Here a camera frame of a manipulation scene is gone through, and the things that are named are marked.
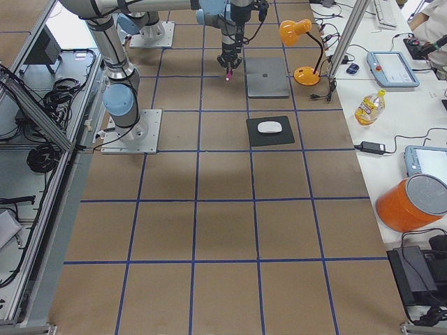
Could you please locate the black equipment box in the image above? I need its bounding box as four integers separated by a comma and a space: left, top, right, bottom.
387, 231, 446, 327

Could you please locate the white keyboard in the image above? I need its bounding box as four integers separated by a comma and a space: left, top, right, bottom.
371, 0, 397, 30

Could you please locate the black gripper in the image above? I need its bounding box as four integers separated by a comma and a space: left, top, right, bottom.
217, 42, 242, 69

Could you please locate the blue teach pendant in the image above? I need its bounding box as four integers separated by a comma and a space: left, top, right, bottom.
366, 52, 420, 88
404, 145, 446, 183

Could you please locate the black power adapter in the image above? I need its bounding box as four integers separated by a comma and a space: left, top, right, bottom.
354, 141, 386, 155

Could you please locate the aluminium frame post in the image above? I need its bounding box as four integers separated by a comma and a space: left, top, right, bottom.
328, 0, 370, 81

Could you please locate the small blue patterned pouch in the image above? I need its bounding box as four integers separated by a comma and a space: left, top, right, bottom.
346, 63, 360, 75

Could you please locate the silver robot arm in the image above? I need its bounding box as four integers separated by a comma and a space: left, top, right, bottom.
117, 1, 269, 80
61, 1, 200, 143

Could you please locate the pink marker pen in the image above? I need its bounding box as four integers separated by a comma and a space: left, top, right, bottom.
226, 68, 233, 82

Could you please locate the silver laptop notebook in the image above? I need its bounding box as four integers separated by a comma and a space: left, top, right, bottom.
245, 57, 290, 98

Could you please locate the white computer mouse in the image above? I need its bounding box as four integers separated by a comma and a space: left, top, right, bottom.
257, 121, 282, 134

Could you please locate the orange desk lamp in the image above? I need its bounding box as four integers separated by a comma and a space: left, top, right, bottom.
279, 18, 324, 87

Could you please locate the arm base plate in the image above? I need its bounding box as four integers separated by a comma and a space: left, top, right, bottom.
100, 110, 163, 154
129, 22, 175, 49

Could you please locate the black mousepad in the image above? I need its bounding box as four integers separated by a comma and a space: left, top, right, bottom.
246, 116, 295, 147

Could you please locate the orange cylindrical container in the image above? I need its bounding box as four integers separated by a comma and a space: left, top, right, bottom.
376, 174, 446, 232

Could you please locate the yellow juice bottle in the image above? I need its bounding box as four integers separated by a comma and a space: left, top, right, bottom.
354, 89, 386, 126

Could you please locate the person in white shirt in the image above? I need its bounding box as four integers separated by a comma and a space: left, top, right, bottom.
409, 0, 446, 73

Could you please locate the black lamp power cable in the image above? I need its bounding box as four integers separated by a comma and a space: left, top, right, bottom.
307, 55, 338, 104

